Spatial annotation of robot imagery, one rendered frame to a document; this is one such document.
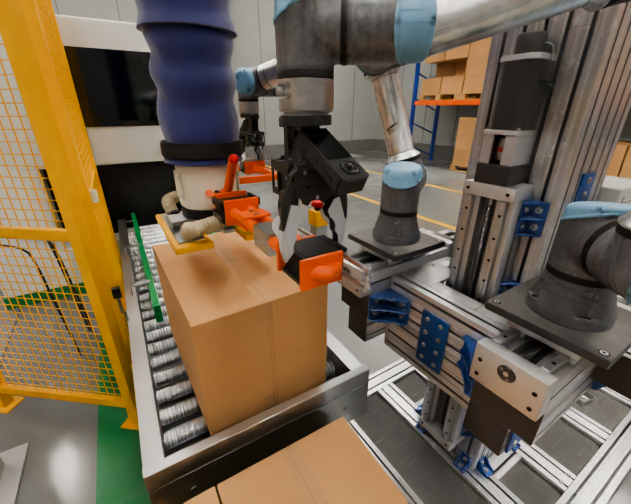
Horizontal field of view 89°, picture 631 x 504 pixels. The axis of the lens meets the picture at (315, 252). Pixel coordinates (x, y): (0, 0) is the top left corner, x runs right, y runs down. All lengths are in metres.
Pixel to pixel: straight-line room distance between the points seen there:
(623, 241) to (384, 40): 0.45
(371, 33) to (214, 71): 0.56
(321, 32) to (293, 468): 0.97
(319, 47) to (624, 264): 0.53
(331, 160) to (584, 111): 0.64
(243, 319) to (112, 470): 1.16
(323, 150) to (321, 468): 0.84
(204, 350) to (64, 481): 1.18
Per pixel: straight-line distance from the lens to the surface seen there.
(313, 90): 0.45
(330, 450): 1.07
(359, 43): 0.46
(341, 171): 0.40
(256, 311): 0.89
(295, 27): 0.46
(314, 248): 0.50
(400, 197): 0.99
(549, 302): 0.79
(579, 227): 0.75
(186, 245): 0.91
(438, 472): 1.50
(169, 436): 1.17
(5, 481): 2.08
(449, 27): 0.60
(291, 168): 0.47
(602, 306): 0.81
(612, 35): 0.96
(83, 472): 1.94
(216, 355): 0.91
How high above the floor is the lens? 1.42
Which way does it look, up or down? 24 degrees down
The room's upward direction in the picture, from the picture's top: straight up
